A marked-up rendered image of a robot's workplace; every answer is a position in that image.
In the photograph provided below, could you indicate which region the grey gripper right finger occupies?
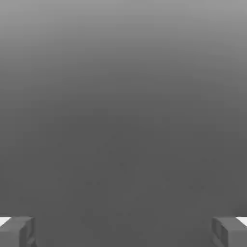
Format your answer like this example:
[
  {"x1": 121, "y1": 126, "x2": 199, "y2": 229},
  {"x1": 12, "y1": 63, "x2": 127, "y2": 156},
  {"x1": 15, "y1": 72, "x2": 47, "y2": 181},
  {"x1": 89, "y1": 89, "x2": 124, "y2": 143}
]
[{"x1": 211, "y1": 216, "x2": 247, "y2": 247}]

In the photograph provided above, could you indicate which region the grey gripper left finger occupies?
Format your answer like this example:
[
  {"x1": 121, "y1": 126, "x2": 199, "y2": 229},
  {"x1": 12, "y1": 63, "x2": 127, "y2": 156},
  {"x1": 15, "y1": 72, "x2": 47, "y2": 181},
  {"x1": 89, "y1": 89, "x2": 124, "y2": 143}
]
[{"x1": 0, "y1": 216, "x2": 37, "y2": 247}]

